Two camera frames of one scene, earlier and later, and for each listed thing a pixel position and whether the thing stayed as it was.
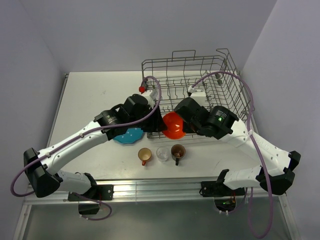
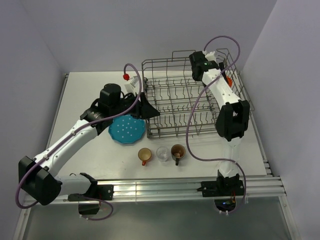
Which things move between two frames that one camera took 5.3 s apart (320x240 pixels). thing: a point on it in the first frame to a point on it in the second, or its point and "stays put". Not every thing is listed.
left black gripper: (156, 124) to (143, 109)
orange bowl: (173, 125) to (229, 80)
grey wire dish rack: (210, 80) stays put
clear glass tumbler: (162, 154) stays put
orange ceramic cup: (144, 154) stays put
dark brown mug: (178, 151) stays put
